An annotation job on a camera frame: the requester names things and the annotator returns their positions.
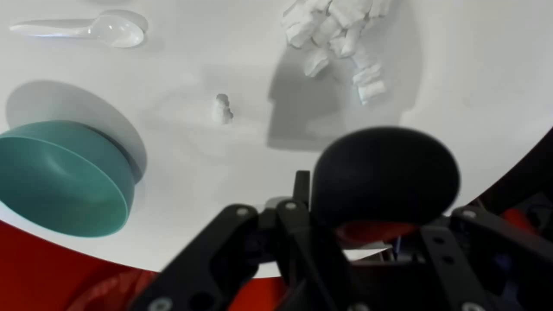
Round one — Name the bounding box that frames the clear plastic spoon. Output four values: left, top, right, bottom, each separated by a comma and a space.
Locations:
8, 11, 148, 49

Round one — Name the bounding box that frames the teal bowl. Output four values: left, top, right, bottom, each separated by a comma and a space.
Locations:
0, 122, 136, 237

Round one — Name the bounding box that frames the single white paper piece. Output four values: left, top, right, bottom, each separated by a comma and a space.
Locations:
211, 94, 233, 125

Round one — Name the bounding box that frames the orange armchair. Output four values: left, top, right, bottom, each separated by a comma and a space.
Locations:
0, 220, 290, 311

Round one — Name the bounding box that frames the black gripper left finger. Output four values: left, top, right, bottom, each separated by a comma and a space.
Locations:
129, 199, 352, 311

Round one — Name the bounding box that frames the pile of white paper pieces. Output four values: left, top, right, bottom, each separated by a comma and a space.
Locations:
281, 0, 394, 106

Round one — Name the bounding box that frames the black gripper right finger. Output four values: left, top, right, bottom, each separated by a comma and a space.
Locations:
420, 208, 553, 311

